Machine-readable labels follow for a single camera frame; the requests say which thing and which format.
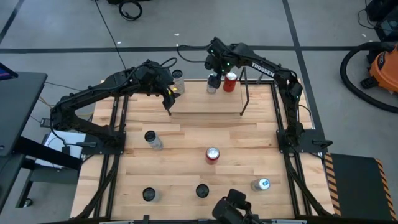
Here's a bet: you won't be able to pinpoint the black mat hazard stripes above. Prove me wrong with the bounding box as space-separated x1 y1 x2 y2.
323 152 398 222

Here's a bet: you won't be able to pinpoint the orange shop vacuum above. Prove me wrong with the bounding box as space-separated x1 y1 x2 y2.
369 43 398 94
340 41 398 114

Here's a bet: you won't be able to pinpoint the Celsius Arctic Vibe can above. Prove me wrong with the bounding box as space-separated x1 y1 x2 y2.
144 130 164 151

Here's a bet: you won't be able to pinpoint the black desk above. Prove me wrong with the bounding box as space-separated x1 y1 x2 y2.
0 71 83 215

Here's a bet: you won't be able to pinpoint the coiled black cable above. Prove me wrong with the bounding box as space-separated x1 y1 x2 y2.
118 0 144 22

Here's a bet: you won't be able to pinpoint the black equipment cart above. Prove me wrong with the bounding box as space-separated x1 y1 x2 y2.
357 0 398 43

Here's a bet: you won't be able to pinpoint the red Coca-Cola can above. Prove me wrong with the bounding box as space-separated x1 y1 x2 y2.
205 146 221 166
223 72 238 93

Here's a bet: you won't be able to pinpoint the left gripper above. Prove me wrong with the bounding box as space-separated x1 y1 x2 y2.
136 60 177 110

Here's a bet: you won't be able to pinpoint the Celsius Tropical Vibe can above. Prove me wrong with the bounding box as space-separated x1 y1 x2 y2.
172 68 186 95
195 183 210 199

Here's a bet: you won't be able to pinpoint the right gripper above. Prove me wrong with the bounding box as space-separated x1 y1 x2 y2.
204 36 236 90

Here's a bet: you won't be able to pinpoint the white Celsius can black lid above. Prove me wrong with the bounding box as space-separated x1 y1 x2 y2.
142 187 162 203

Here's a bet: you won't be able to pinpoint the black table frame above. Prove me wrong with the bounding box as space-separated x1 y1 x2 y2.
73 79 335 224

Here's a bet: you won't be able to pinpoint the laptop screen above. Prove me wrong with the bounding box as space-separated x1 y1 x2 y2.
0 62 19 82

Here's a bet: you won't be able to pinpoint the black floor cable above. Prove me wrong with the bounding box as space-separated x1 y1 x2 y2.
94 0 127 71

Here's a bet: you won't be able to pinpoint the yellow floor cable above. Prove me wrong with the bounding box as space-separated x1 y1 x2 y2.
37 95 96 118

